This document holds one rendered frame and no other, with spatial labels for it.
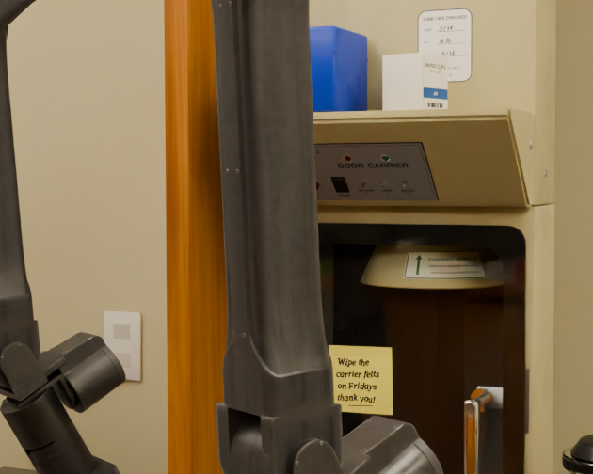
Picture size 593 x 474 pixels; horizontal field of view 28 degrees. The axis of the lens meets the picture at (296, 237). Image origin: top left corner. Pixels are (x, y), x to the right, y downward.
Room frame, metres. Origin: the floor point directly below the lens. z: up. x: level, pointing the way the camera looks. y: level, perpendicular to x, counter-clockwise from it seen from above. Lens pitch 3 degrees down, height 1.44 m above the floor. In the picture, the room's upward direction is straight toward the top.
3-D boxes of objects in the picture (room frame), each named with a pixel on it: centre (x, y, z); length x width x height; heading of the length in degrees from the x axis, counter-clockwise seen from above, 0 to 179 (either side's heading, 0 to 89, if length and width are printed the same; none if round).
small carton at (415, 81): (1.25, -0.13, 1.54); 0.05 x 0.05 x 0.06; 52
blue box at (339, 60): (1.30, -0.02, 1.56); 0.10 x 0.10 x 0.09; 67
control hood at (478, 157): (1.27, -0.08, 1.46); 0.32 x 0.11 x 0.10; 67
